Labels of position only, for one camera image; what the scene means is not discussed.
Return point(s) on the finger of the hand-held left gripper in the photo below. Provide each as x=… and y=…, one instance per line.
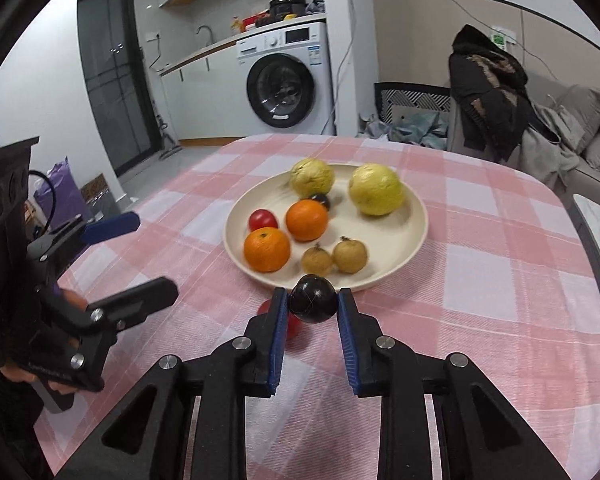
x=112, y=225
x=140, y=297

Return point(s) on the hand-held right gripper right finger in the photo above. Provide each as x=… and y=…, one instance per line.
x=347, y=340

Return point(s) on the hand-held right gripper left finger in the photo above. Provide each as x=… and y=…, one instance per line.
x=278, y=340

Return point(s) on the red tomato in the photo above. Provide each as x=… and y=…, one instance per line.
x=295, y=329
x=263, y=221

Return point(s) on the dark purple plum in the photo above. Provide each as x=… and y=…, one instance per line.
x=312, y=299
x=323, y=202

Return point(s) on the brown longan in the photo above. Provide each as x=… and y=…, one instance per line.
x=350, y=255
x=316, y=261

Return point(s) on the large orange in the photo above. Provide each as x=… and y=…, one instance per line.
x=266, y=250

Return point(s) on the cream oval plate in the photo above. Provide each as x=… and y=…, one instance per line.
x=380, y=250

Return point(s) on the small mandarin orange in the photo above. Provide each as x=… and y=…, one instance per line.
x=306, y=220

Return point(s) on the person's left hand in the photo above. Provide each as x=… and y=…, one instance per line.
x=72, y=299

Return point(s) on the patterned cardboard box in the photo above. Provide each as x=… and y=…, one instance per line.
x=102, y=195

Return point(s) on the purple bag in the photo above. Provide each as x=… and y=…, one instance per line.
x=60, y=195

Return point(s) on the stick vacuum cleaner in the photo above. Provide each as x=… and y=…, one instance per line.
x=169, y=145

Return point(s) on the pink checked tablecloth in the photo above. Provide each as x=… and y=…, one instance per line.
x=480, y=270

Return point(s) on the dark glass door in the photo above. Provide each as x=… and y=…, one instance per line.
x=115, y=75

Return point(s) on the smooth yellow fruit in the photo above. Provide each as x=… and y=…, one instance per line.
x=376, y=190

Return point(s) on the white counter cabinet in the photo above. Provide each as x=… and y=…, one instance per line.
x=205, y=95

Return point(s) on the wrinkled yellow fruit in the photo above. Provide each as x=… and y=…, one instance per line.
x=311, y=177

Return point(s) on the metal faucet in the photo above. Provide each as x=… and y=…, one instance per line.
x=207, y=32

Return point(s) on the white washing machine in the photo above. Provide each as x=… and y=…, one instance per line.
x=285, y=85

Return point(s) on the crumpled plastic bag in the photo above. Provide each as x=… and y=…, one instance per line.
x=415, y=125

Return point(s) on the red container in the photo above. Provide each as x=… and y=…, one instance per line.
x=251, y=22

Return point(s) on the black patterned chair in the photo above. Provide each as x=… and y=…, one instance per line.
x=410, y=96

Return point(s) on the grey garment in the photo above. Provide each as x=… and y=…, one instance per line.
x=545, y=155

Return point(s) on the black cooking pot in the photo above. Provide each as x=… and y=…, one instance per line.
x=287, y=6

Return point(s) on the black jacket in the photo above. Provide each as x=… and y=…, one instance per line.
x=485, y=90

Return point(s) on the wall socket with green label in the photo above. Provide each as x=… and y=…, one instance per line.
x=503, y=37

